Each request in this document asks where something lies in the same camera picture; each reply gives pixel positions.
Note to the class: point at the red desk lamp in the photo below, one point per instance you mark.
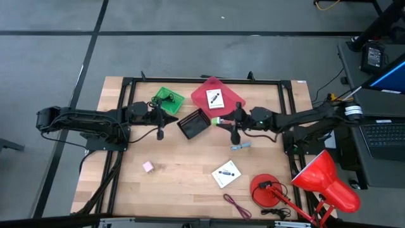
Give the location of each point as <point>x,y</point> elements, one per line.
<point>326,180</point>

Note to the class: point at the white product box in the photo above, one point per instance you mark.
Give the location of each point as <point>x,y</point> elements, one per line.
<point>221,177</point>

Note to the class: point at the black power adapter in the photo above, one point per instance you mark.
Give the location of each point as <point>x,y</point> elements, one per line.
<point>373,57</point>

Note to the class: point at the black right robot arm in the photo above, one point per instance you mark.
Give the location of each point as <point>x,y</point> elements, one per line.
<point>300,118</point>

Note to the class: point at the person's leg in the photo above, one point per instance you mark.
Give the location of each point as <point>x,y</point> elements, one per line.
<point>379,22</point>

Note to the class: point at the white and green acer box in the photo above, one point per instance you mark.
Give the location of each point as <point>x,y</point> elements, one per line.
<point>215,104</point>

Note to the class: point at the black metal table frame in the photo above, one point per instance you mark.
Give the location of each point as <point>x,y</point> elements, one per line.
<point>164,79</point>

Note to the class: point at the green charger cube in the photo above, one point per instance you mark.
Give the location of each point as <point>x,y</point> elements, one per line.
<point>215,121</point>

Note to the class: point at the green plastic basket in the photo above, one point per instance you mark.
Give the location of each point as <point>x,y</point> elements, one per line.
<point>172,107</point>

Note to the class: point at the grey furniture leg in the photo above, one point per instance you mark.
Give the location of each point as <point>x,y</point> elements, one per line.
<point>9,145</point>

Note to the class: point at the pink-red plastic bin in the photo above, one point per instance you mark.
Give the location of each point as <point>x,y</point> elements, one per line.
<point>231,101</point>

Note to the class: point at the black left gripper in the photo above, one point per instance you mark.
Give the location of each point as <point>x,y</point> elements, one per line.
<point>155,117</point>

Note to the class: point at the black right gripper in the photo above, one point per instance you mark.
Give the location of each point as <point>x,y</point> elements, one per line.
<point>243,120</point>

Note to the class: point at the black laptop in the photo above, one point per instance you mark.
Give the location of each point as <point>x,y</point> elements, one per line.
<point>383,139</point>

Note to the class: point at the computer monitor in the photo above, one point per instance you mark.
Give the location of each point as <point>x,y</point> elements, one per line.
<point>389,77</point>

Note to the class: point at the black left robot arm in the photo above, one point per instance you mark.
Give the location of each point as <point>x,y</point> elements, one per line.
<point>79,118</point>

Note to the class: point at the pink charger cube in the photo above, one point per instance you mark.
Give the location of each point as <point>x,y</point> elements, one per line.
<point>147,166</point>

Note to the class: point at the black plastic basket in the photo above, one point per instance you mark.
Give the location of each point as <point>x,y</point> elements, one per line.
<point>193,126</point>

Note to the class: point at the dark grey side desk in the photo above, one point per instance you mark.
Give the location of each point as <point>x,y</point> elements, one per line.
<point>379,174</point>

